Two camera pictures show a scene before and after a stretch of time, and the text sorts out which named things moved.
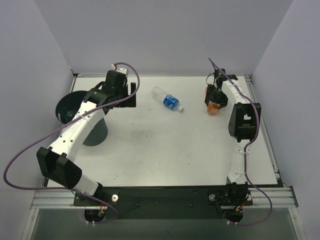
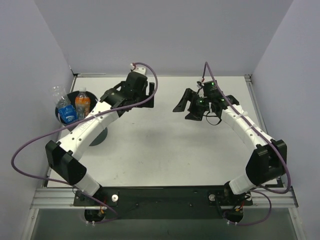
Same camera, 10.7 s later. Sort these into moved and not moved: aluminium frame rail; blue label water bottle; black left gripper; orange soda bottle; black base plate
Moved: orange soda bottle; blue label water bottle; black left gripper
Not moved: black base plate; aluminium frame rail
